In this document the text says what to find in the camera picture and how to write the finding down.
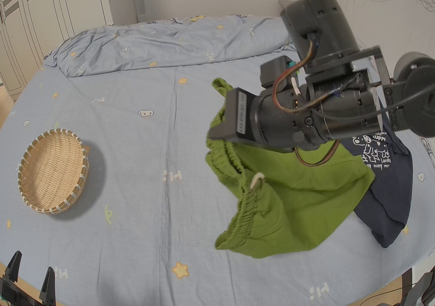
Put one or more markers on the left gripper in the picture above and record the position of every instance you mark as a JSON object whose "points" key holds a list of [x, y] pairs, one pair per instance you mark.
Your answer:
{"points": [[13, 294]]}

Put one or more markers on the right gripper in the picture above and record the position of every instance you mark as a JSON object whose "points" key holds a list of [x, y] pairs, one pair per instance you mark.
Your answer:
{"points": [[289, 121]]}

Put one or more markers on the green shorts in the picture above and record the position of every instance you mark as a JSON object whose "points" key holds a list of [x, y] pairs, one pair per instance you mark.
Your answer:
{"points": [[289, 202]]}

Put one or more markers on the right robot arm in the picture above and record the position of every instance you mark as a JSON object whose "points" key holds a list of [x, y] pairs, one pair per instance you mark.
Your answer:
{"points": [[323, 26]]}

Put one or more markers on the round woven basket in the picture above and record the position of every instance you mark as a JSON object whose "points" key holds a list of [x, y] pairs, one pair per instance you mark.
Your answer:
{"points": [[51, 175]]}

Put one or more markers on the bed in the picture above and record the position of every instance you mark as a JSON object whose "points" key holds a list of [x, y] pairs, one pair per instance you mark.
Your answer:
{"points": [[136, 148]]}

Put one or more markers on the grey bedside table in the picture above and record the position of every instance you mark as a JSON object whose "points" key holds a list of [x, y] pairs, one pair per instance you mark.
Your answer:
{"points": [[283, 4]]}

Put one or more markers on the dark blue printed T-shirt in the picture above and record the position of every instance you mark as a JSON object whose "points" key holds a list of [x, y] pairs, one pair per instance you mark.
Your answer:
{"points": [[390, 196]]}

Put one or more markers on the pale blue quilt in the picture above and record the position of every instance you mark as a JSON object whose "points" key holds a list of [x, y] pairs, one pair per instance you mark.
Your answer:
{"points": [[170, 46]]}

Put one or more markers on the white wardrobe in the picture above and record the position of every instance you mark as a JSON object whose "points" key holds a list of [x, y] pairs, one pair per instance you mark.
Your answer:
{"points": [[51, 9]]}

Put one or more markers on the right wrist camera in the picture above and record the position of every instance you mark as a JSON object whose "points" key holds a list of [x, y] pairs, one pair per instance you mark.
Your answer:
{"points": [[272, 72]]}

